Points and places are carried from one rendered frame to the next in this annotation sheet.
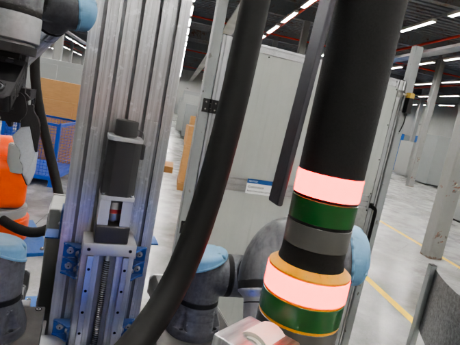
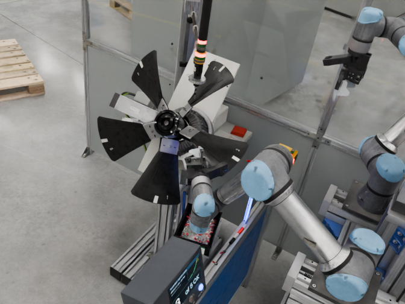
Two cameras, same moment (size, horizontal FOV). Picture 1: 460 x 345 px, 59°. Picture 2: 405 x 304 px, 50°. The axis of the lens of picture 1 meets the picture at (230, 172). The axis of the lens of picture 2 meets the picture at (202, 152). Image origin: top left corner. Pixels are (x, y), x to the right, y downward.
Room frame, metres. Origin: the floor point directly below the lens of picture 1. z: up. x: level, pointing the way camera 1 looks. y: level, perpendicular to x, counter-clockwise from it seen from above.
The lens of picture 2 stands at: (1.36, -1.13, 2.28)
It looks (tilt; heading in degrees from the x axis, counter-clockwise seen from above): 37 degrees down; 134
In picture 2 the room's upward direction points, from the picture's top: 9 degrees clockwise
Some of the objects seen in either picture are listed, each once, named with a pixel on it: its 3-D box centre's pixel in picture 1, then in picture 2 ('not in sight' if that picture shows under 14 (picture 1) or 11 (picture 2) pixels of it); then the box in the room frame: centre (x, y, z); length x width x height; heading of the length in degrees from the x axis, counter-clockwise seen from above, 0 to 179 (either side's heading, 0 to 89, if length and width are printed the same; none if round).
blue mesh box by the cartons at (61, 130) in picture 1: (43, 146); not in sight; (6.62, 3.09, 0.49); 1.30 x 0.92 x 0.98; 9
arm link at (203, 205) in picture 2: not in sight; (203, 200); (0.56, -0.27, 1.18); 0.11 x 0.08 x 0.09; 146
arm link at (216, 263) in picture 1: (205, 272); (362, 251); (1.06, 0.01, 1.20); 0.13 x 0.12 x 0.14; 107
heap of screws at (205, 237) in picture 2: not in sight; (197, 231); (0.45, -0.15, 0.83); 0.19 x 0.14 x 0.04; 125
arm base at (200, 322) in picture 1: (194, 311); not in sight; (1.06, 0.02, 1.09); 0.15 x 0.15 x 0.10
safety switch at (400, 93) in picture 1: (401, 111); not in sight; (2.37, -0.89, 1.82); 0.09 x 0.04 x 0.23; 109
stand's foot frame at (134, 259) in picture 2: not in sight; (169, 256); (0.01, 0.09, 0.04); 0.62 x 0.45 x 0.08; 109
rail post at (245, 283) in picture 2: not in sight; (257, 243); (0.44, 0.38, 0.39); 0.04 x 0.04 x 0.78; 19
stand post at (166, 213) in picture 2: not in sight; (165, 219); (0.04, 0.00, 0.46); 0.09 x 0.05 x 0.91; 19
